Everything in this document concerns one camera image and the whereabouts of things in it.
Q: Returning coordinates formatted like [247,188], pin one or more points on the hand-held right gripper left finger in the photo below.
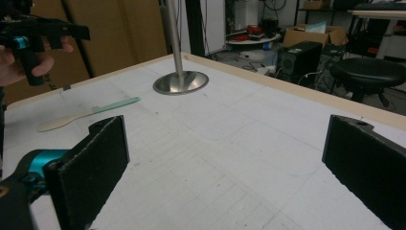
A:
[91,172]

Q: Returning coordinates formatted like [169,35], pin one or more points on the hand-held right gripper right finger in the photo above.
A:
[367,166]

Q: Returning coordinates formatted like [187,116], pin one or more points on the brown cardboard sheets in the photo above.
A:
[121,35]

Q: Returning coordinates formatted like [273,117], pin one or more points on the black round stool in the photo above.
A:
[367,73]

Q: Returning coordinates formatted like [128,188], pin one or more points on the metal stand with round base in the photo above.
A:
[178,80]

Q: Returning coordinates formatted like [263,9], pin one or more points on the black computer tower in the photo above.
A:
[298,60]

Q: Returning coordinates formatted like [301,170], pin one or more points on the white panel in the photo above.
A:
[214,25]

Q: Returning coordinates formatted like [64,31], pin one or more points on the open cardboard box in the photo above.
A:
[314,35]

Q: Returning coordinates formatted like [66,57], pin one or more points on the white desk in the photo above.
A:
[379,14]

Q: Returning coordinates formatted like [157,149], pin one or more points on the white round table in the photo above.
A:
[252,41]

